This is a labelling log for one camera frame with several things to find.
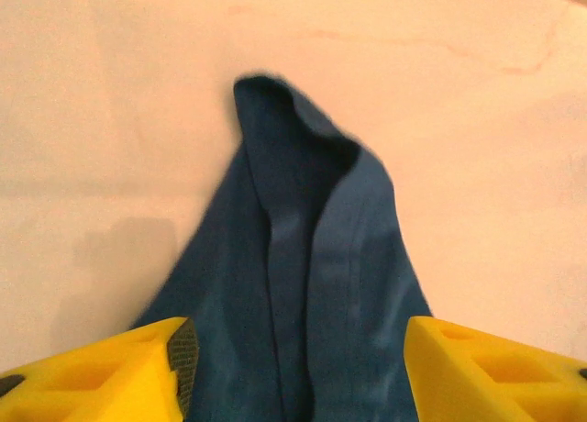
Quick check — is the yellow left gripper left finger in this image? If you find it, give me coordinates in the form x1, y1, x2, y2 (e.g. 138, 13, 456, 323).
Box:
0, 316, 201, 422

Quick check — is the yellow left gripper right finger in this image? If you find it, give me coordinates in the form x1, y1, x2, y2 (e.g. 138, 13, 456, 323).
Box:
405, 315, 587, 422

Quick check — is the navy blue printed t-shirt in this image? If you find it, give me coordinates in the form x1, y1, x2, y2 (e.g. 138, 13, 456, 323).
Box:
130, 75, 435, 422

